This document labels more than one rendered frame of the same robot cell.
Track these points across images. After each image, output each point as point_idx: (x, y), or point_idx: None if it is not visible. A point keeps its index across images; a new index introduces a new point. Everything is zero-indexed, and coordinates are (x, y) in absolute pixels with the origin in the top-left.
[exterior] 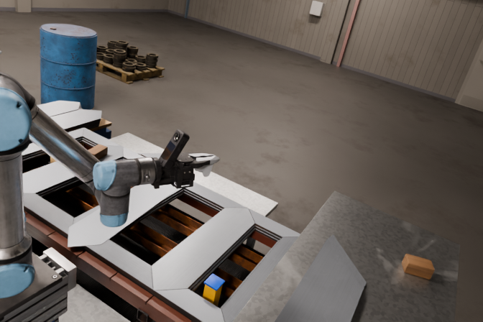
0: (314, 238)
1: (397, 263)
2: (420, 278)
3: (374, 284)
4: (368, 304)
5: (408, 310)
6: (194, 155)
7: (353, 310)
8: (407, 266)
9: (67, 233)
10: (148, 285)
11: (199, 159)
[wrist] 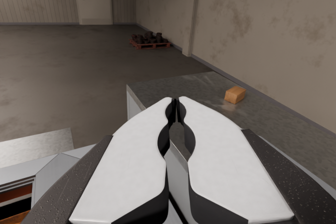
0: (177, 129)
1: (224, 102)
2: (241, 100)
3: (246, 126)
4: (271, 143)
5: (276, 124)
6: (135, 187)
7: (290, 158)
8: (236, 98)
9: None
10: None
11: (248, 187)
